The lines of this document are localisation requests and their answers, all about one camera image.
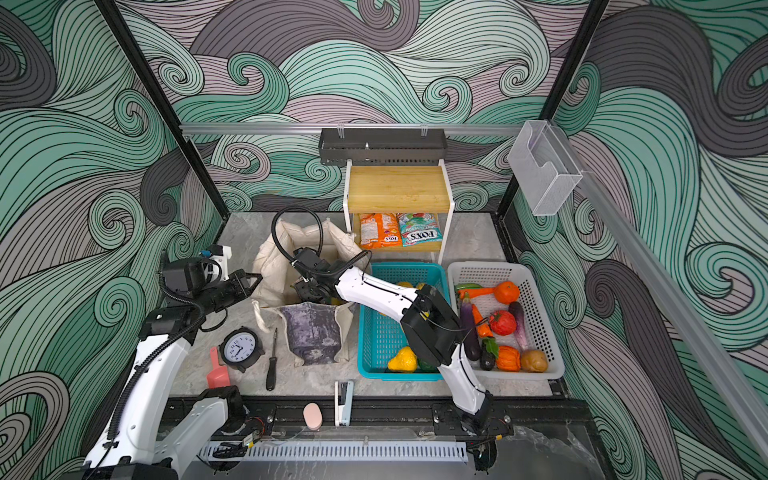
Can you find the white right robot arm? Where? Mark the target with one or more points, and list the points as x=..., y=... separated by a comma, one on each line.
x=429, y=323

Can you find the white stapler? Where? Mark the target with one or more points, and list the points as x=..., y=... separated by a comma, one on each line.
x=343, y=398

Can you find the red tomato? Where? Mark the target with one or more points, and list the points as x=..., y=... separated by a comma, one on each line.
x=502, y=323

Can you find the black wall shelf tray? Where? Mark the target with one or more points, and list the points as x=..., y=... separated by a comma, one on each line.
x=397, y=147

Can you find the beige canvas grocery bag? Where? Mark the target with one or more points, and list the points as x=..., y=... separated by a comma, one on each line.
x=315, y=333

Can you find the orange carrot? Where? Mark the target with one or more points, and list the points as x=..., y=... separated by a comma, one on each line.
x=475, y=292
x=482, y=327

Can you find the white slotted cable duct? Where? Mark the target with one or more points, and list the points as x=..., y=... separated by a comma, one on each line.
x=365, y=450

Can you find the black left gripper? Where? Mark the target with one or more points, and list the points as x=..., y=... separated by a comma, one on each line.
x=237, y=280

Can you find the green Fox's candy bag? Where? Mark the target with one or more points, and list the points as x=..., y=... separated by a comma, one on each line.
x=418, y=228

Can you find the orange bell pepper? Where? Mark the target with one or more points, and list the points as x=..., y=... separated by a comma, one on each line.
x=508, y=359

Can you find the green avocado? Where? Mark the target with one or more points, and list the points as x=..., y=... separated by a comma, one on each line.
x=425, y=367

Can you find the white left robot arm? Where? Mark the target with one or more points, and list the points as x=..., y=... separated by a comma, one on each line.
x=129, y=447

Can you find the orange tangerine in white basket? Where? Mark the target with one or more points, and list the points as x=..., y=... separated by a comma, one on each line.
x=506, y=292

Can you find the orange Fox's candy bag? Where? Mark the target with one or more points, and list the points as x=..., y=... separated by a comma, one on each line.
x=379, y=230

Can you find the yellow pear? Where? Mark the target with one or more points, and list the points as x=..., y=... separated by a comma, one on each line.
x=405, y=361

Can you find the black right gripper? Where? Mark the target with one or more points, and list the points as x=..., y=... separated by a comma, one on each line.
x=302, y=292

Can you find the silver aluminium rail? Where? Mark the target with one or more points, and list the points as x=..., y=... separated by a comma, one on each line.
x=275, y=128

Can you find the pink plastic scoop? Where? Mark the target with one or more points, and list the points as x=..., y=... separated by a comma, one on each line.
x=218, y=377

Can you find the small dark eggplant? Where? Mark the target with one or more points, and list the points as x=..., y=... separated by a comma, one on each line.
x=489, y=354

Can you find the light purple eggplant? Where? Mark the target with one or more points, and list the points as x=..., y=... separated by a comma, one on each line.
x=517, y=311

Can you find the black handled screwdriver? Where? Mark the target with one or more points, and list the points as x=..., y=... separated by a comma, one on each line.
x=271, y=376

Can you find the teal plastic basket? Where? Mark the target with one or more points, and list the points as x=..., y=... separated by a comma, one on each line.
x=380, y=337

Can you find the white wooden two-tier shelf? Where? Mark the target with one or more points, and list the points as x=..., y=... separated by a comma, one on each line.
x=396, y=189

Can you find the clear acrylic wall holder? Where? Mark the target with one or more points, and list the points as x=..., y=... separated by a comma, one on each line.
x=545, y=164

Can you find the brown potato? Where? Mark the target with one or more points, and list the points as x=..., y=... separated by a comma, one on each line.
x=534, y=361

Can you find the black alarm clock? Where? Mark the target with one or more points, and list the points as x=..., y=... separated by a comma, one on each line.
x=241, y=349

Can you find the pink eraser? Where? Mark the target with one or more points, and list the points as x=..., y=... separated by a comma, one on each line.
x=313, y=416

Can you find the green chili pepper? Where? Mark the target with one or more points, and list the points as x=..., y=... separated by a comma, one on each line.
x=465, y=286

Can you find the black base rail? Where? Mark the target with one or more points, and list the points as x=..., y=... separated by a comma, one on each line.
x=432, y=414

